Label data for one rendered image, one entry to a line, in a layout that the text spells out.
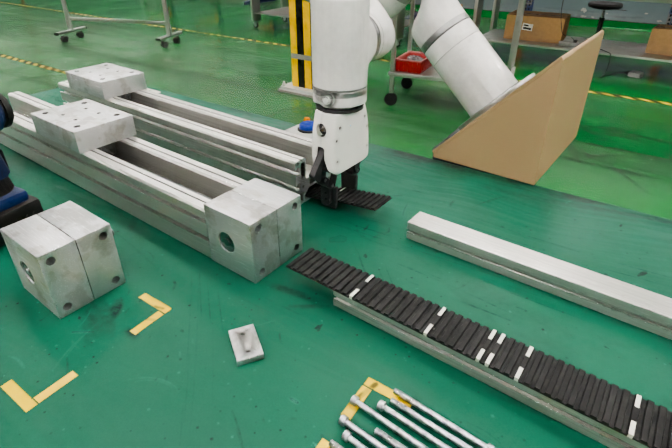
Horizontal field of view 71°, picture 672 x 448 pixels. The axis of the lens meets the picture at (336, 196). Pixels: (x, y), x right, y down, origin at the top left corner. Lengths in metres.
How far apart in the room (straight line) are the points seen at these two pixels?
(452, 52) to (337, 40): 0.42
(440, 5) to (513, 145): 0.34
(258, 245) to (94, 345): 0.22
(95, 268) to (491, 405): 0.50
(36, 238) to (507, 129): 0.77
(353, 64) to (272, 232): 0.26
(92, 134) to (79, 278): 0.33
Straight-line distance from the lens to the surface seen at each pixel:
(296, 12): 4.02
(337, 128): 0.71
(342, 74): 0.69
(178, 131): 1.03
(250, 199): 0.66
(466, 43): 1.06
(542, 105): 0.91
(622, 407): 0.55
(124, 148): 0.96
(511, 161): 0.96
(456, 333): 0.55
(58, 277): 0.66
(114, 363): 0.61
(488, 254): 0.70
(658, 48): 5.38
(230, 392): 0.54
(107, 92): 1.21
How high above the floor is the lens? 1.20
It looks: 29 degrees down
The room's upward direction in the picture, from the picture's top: straight up
